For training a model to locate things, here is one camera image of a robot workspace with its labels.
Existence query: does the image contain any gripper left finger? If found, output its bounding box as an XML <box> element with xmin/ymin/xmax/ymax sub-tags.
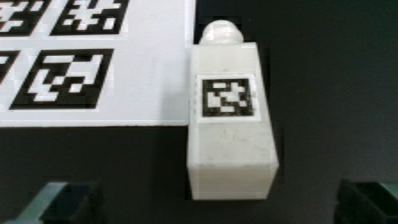
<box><xmin>11</xmin><ymin>182</ymin><xmax>105</xmax><ymax>224</ymax></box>

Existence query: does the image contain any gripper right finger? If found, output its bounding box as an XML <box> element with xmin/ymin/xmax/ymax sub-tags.
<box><xmin>336</xmin><ymin>180</ymin><xmax>398</xmax><ymax>224</ymax></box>

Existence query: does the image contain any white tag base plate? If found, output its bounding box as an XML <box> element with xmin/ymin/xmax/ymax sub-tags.
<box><xmin>0</xmin><ymin>0</ymin><xmax>197</xmax><ymax>127</ymax></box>

